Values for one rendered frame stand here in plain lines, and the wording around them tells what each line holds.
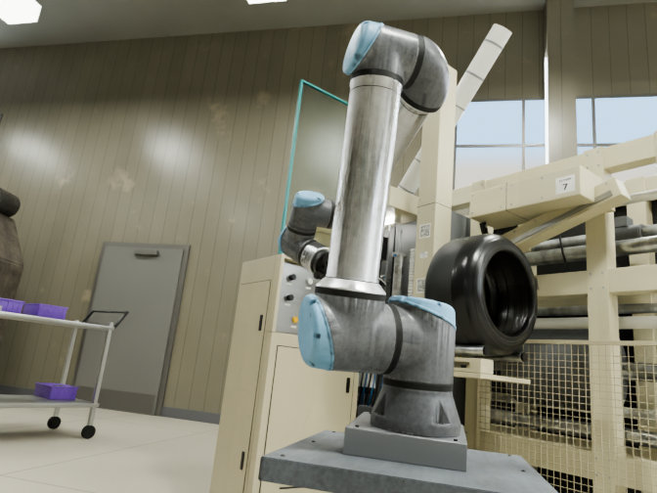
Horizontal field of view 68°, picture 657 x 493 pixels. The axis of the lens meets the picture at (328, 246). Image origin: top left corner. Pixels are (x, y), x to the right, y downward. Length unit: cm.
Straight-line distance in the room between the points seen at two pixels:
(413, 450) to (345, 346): 24
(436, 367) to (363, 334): 17
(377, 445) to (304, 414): 140
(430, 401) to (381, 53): 72
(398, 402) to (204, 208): 599
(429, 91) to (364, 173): 27
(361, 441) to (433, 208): 176
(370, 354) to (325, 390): 149
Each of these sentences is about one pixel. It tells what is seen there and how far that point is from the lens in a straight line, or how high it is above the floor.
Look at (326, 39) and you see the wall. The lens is 750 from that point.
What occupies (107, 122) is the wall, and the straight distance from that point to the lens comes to 834.
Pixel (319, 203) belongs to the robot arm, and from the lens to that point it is 148.
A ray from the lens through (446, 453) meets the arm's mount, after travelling 103.
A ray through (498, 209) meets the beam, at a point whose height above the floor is 165.
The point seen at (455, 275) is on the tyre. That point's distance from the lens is 217.
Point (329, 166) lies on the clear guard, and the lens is 266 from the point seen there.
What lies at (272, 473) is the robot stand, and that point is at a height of 57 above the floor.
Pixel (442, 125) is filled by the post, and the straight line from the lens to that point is 282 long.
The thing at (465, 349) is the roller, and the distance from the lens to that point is 224.
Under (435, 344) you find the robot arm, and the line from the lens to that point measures 105.
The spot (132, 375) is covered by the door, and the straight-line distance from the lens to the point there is 686.
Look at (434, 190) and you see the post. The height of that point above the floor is 173.
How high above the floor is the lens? 76
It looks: 14 degrees up
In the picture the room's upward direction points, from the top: 6 degrees clockwise
